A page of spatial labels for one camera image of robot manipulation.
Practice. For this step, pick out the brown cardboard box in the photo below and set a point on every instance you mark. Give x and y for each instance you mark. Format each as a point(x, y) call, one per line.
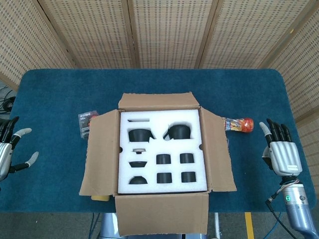
point(162, 214)

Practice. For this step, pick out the black ceramic teapot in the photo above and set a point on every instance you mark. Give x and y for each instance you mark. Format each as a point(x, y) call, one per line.
point(179, 132)

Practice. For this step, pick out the black ceramic pitcher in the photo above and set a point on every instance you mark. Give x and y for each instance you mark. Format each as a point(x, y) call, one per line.
point(139, 135)

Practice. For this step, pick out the thin tea tool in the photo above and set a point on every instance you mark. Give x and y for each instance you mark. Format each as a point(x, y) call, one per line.
point(139, 120)

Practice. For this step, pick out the orange drink bottle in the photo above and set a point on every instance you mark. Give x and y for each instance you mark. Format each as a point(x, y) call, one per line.
point(241, 125)

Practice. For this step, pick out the clear box with red capsules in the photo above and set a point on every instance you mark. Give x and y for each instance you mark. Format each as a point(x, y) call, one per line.
point(84, 122)

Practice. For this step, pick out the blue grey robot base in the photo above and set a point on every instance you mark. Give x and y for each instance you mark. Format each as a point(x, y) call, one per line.
point(108, 226)

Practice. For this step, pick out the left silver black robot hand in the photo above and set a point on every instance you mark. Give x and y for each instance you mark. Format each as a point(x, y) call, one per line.
point(5, 156)

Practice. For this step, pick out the white foam insert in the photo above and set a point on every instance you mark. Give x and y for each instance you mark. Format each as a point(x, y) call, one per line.
point(159, 147)

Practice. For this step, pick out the wooden rattan folding screen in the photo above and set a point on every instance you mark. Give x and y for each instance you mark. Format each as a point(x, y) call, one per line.
point(169, 32)

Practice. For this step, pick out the yellow sponge block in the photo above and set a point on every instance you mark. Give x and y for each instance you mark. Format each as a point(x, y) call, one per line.
point(99, 198)

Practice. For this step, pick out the small beige black lid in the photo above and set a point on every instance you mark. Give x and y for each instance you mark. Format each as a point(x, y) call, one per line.
point(139, 150)

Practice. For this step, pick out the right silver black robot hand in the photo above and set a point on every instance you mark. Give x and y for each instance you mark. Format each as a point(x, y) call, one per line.
point(286, 159)

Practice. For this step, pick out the blue carpet table cover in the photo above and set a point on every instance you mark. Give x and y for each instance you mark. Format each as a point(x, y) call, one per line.
point(62, 87)

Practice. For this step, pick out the metal table leg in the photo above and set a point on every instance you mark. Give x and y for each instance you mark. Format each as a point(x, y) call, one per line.
point(217, 224)

